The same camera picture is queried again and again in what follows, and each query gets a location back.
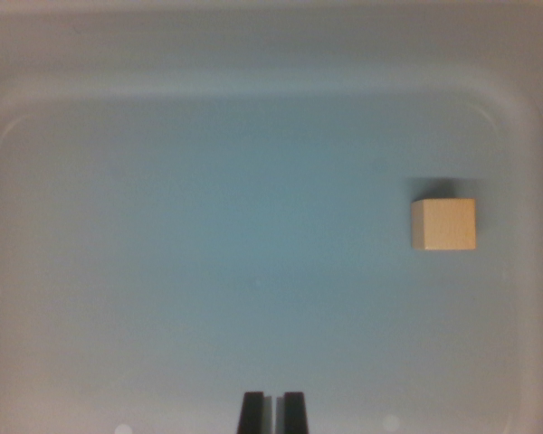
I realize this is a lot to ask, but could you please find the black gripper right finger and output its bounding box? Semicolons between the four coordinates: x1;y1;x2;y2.
274;392;310;434

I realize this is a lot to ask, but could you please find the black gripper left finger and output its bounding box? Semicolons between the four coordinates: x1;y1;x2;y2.
237;392;275;434

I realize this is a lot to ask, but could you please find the light wooden cube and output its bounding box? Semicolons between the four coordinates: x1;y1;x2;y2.
410;197;477;251

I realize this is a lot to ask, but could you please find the pale blue plastic bin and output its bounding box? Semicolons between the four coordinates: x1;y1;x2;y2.
0;0;543;434

